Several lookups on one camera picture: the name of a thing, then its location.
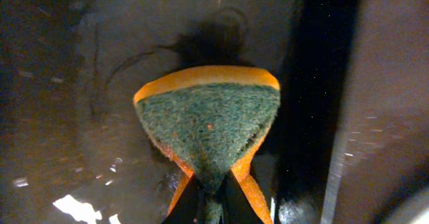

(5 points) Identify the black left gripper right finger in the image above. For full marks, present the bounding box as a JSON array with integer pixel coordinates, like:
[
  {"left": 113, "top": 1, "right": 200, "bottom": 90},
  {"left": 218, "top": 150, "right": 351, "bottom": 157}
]
[{"left": 221, "top": 172, "right": 263, "bottom": 224}]

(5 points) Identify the brown serving tray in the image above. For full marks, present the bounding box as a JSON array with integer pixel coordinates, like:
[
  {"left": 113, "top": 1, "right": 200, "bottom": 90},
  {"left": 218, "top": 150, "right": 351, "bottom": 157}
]
[{"left": 321, "top": 0, "right": 428, "bottom": 223}]

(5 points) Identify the black water tray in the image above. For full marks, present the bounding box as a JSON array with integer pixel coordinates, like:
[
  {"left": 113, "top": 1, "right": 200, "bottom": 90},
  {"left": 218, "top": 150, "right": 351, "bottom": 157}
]
[{"left": 1, "top": 0, "right": 359, "bottom": 223}]

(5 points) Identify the green and orange sponge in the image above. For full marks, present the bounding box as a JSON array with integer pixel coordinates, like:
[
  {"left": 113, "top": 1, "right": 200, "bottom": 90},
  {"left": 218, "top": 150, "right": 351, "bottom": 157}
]
[{"left": 133, "top": 65, "right": 280, "bottom": 223}]

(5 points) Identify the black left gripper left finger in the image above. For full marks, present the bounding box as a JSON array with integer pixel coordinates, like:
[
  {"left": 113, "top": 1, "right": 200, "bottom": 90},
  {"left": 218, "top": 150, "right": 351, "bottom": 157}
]
[{"left": 162, "top": 175, "right": 204, "bottom": 224}]

